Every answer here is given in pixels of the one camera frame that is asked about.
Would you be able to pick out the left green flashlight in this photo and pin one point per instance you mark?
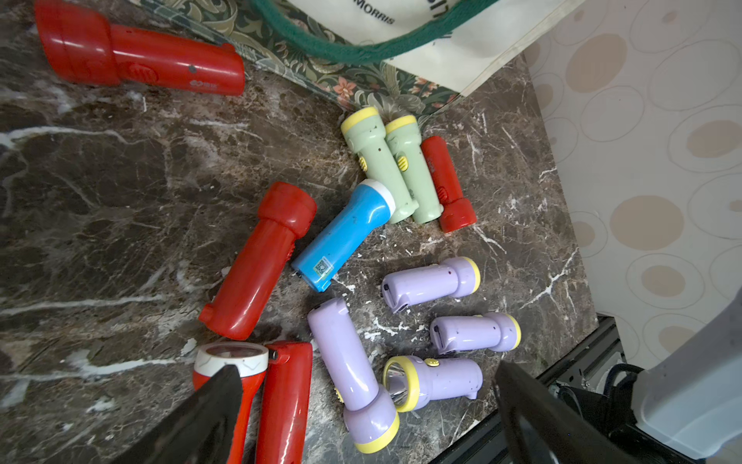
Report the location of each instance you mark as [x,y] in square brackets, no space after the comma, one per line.
[365,134]

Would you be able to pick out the purple flashlight diagonal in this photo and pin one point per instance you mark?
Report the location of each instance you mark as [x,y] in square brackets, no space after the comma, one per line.
[369,413]

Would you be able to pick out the small red flashlight right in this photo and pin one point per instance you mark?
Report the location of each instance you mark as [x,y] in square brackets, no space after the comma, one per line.
[458,211]

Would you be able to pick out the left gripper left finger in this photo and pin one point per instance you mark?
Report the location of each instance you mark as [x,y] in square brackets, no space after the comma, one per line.
[200,430]

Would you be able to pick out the red flashlight bottom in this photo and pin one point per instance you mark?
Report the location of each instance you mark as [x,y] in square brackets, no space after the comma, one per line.
[281,435]

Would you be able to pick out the purple flashlight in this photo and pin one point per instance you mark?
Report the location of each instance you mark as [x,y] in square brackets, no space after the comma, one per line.
[413,382]
[496,331]
[455,277]

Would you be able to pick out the purple flashlight right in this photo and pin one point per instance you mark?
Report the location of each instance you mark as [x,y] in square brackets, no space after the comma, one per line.
[496,331]

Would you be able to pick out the purple flashlight upper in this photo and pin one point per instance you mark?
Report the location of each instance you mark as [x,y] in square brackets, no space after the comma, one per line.
[455,277]

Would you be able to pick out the cream canvas tote bag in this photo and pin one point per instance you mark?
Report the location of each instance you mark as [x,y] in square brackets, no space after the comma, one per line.
[416,57]

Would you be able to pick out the blue flashlight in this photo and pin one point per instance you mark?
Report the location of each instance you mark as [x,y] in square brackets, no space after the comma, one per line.
[371,205]

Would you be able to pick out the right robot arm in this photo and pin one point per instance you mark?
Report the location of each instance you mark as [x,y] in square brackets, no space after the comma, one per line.
[681,411]

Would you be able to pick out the green flashlight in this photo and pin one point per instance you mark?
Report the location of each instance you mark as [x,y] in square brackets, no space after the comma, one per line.
[365,134]
[404,141]

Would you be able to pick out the purple flashlight bottom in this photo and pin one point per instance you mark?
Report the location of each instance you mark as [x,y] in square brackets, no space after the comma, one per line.
[413,382]

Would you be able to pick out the right green flashlight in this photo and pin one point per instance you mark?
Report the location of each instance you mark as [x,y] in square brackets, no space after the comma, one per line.
[404,141]

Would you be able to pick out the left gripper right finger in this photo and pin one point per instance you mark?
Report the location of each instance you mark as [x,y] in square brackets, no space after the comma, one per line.
[541,429]

